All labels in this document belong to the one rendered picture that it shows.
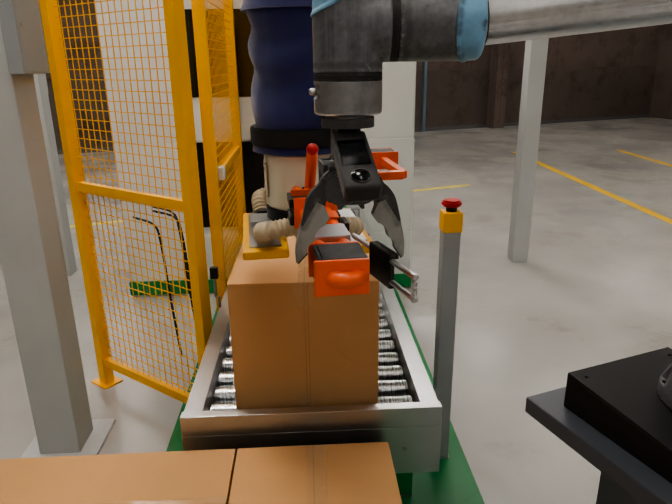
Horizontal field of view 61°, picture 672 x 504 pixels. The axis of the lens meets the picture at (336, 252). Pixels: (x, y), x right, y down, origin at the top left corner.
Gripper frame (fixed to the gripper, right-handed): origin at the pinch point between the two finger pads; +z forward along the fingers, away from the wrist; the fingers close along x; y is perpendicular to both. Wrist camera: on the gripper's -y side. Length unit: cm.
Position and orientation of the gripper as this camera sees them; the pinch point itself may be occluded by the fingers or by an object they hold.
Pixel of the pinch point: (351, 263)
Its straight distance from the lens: 81.2
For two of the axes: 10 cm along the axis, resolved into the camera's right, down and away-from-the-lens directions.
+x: -9.9, 0.6, -1.4
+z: 0.1, 9.5, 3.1
